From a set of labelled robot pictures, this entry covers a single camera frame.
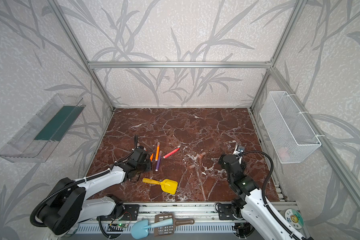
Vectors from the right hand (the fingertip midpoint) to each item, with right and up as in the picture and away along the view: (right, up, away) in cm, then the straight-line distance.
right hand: (230, 151), depth 83 cm
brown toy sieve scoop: (-33, -34, -13) cm, 49 cm away
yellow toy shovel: (-34, -18, -2) cm, 39 cm away
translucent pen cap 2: (-21, -11, +6) cm, 24 cm away
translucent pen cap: (-16, -6, +11) cm, 20 cm away
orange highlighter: (-46, -5, +9) cm, 47 cm away
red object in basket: (+23, 0, -9) cm, 25 cm away
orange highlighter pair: (-43, -3, +12) cm, 45 cm away
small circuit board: (-55, -33, -12) cm, 65 cm away
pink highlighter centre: (-34, -4, +13) cm, 37 cm away
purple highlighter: (-42, -8, +8) cm, 43 cm away
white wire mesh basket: (+19, +10, -22) cm, 31 cm away
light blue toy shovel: (-46, -33, -14) cm, 58 cm away
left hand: (-45, -6, +8) cm, 46 cm away
